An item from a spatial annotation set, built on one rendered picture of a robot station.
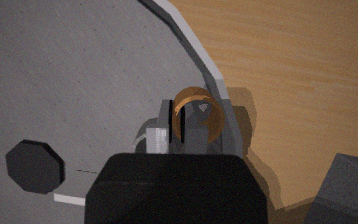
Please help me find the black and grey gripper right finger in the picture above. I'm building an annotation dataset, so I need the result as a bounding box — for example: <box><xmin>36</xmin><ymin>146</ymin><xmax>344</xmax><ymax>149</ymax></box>
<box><xmin>180</xmin><ymin>101</ymin><xmax>209</xmax><ymax>154</ymax></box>

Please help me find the bronze bushing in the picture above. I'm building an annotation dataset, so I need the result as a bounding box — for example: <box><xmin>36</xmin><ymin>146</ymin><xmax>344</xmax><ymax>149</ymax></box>
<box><xmin>172</xmin><ymin>87</ymin><xmax>225</xmax><ymax>143</ymax></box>

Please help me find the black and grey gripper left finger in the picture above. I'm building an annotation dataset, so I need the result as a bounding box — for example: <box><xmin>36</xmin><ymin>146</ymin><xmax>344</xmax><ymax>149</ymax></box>
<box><xmin>146</xmin><ymin>100</ymin><xmax>173</xmax><ymax>154</ymax></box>

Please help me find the grey metal bushing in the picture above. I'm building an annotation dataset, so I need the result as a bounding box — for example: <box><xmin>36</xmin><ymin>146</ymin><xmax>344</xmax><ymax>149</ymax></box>
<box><xmin>131</xmin><ymin>117</ymin><xmax>178</xmax><ymax>154</ymax></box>
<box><xmin>177</xmin><ymin>137</ymin><xmax>222</xmax><ymax>154</ymax></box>

